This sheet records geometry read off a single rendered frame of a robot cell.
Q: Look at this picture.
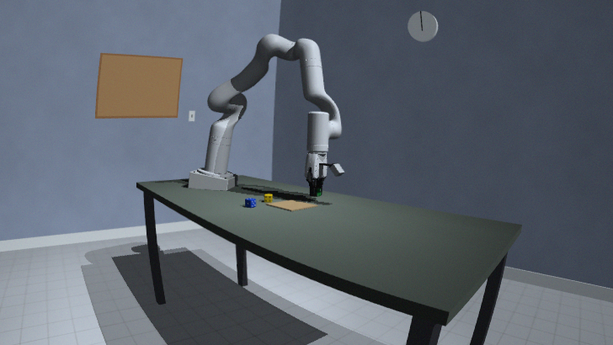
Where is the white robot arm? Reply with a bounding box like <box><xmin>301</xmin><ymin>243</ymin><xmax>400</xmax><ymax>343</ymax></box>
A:
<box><xmin>198</xmin><ymin>34</ymin><xmax>342</xmax><ymax>178</ymax></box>

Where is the blue die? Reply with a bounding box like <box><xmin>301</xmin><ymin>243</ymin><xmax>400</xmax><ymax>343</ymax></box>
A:
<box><xmin>245</xmin><ymin>198</ymin><xmax>256</xmax><ymax>208</ymax></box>

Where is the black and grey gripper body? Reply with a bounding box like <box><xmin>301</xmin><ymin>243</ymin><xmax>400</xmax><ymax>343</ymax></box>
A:
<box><xmin>305</xmin><ymin>152</ymin><xmax>327</xmax><ymax>179</ymax></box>

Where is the tan flat mat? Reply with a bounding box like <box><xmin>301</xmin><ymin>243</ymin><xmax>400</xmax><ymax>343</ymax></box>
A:
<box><xmin>266</xmin><ymin>200</ymin><xmax>318</xmax><ymax>211</ymax></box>

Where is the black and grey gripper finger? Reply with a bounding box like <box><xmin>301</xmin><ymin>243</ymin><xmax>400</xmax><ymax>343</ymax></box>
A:
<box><xmin>316</xmin><ymin>177</ymin><xmax>326</xmax><ymax>195</ymax></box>
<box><xmin>306</xmin><ymin>167</ymin><xmax>317</xmax><ymax>197</ymax></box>

